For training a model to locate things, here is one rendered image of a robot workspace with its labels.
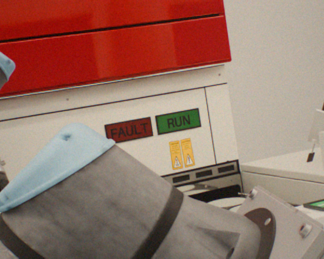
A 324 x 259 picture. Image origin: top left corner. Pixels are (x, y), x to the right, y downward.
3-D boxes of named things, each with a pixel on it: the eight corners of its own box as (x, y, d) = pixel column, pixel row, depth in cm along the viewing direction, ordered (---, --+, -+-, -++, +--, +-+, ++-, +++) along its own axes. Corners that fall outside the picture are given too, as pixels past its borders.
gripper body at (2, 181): (-11, 239, 127) (-34, 183, 131) (-5, 250, 135) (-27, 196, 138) (29, 222, 129) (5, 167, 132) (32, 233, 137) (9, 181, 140)
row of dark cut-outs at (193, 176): (70, 208, 157) (68, 198, 157) (236, 171, 173) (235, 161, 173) (71, 209, 157) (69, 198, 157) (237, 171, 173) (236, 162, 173)
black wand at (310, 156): (336, 86, 138) (333, 83, 138) (330, 87, 137) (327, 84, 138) (313, 162, 150) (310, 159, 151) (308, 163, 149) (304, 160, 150)
